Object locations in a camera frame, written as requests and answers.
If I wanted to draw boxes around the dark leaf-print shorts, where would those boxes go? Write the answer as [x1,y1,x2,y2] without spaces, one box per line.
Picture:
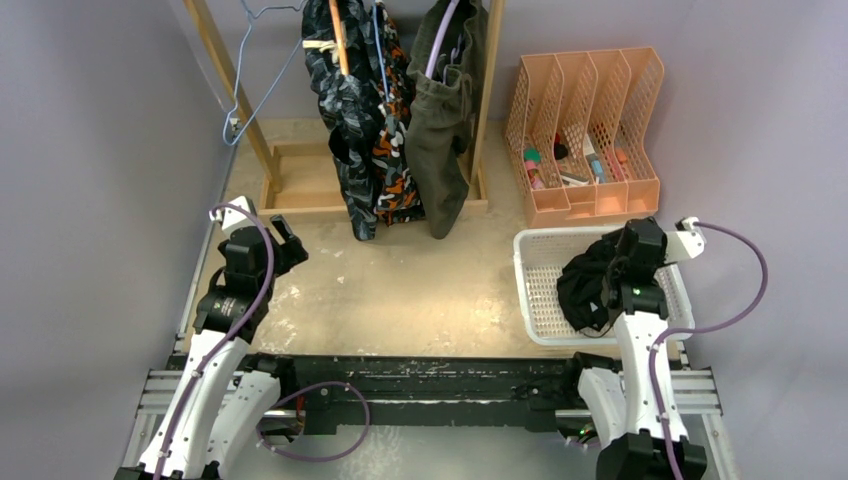
[301,1,383,241]

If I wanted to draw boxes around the orange plastic hanger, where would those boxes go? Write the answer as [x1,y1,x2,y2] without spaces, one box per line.
[328,0,350,76]

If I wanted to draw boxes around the light blue wire hanger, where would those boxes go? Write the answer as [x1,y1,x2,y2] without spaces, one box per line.
[221,0,309,147]

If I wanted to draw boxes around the black shorts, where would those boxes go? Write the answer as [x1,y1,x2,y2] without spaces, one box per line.
[556,229,624,338]

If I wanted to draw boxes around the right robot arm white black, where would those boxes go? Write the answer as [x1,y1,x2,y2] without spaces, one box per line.
[561,217,708,479]

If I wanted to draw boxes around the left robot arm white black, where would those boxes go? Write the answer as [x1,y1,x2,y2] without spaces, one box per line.
[115,209,308,479]

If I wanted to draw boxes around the orange camouflage shorts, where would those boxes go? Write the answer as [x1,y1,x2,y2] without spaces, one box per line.
[372,1,425,226]

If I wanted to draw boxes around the purple plastic hanger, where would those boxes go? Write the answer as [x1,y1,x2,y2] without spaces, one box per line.
[425,0,459,78]

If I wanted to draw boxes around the olive green shorts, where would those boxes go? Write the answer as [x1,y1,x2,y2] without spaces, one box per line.
[405,1,489,239]

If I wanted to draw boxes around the wooden clothes rack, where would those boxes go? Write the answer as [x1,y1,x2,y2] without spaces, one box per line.
[184,1,505,223]

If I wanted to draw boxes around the white plastic basket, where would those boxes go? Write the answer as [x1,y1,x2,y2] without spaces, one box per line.
[513,225,694,348]

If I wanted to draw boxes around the orange plastic file organizer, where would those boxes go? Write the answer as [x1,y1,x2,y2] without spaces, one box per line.
[503,47,665,228]

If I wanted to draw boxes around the items in file organizer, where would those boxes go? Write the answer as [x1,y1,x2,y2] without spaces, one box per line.
[522,133,629,190]

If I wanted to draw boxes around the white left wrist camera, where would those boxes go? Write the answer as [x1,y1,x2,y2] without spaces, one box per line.
[208,196,256,237]

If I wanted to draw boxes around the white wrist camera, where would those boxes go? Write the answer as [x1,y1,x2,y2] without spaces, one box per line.
[208,196,256,237]
[664,216,706,265]

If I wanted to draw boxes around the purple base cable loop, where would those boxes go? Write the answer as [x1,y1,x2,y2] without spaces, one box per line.
[254,380,369,464]

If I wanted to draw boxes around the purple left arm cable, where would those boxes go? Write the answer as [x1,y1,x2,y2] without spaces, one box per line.
[152,202,276,480]

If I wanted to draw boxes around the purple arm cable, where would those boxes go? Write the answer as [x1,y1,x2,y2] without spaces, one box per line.
[152,202,276,480]
[647,221,770,480]

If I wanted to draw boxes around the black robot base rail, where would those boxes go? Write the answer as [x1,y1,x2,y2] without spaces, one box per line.
[236,352,623,435]

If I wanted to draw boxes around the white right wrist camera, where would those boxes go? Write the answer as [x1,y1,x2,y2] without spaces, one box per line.
[664,216,706,265]

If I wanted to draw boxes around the aluminium frame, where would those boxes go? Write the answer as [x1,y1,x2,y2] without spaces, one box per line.
[119,359,741,479]

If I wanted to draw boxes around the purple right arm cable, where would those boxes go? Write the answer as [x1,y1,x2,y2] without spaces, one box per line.
[647,221,770,480]

